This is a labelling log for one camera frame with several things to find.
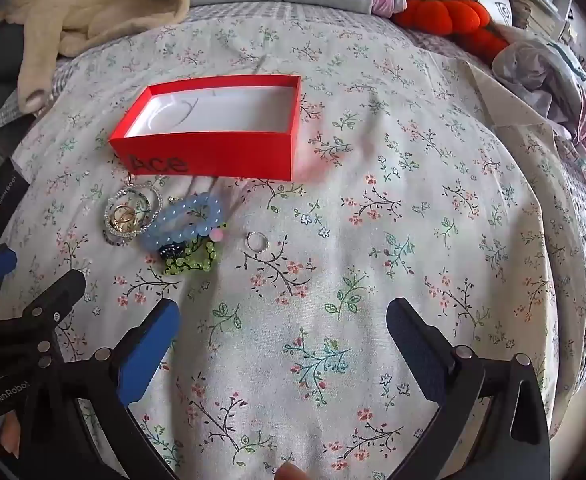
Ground green bead bracelet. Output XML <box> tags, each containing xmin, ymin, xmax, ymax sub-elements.
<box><xmin>162</xmin><ymin>220</ymin><xmax>229</xmax><ymax>277</ymax></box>

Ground stack of papers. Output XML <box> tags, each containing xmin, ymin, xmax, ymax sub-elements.
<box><xmin>510</xmin><ymin>0</ymin><xmax>574</xmax><ymax>43</ymax></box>

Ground dark beaded bracelet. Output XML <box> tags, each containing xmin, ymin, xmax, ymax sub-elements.
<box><xmin>102</xmin><ymin>227</ymin><xmax>134</xmax><ymax>247</ymax></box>

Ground red cardboard box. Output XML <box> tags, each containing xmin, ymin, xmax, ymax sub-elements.
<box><xmin>108</xmin><ymin>75</ymin><xmax>302</xmax><ymax>181</ymax></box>

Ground orange pumpkin plush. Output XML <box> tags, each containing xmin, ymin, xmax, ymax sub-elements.
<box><xmin>392</xmin><ymin>0</ymin><xmax>508</xmax><ymax>61</ymax></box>

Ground person's right hand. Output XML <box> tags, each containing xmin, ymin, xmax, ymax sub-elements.
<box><xmin>277</xmin><ymin>462</ymin><xmax>309</xmax><ymax>480</ymax></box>

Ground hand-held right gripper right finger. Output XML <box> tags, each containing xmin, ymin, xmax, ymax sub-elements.
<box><xmin>385</xmin><ymin>297</ymin><xmax>551</xmax><ymax>480</ymax></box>

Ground floral bed sheet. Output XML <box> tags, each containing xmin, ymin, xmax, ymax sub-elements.
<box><xmin>0</xmin><ymin>22</ymin><xmax>586</xmax><ymax>480</ymax></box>

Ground cream fleece garment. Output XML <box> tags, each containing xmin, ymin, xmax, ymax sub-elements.
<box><xmin>0</xmin><ymin>0</ymin><xmax>191</xmax><ymax>113</ymax></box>

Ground gold rings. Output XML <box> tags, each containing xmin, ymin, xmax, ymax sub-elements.
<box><xmin>110</xmin><ymin>204</ymin><xmax>146</xmax><ymax>233</ymax></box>

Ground rhinestone bangle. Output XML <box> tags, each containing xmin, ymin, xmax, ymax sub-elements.
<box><xmin>106</xmin><ymin>184</ymin><xmax>164</xmax><ymax>236</ymax></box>

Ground clear plastic bag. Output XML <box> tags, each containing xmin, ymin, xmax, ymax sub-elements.
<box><xmin>490</xmin><ymin>35</ymin><xmax>586</xmax><ymax>136</ymax></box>

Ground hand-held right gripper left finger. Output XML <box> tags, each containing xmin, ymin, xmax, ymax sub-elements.
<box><xmin>68</xmin><ymin>299</ymin><xmax>181</xmax><ymax>480</ymax></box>

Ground blue bead bracelet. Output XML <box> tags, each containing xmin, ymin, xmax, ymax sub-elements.
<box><xmin>138</xmin><ymin>192</ymin><xmax>226</xmax><ymax>256</ymax></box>

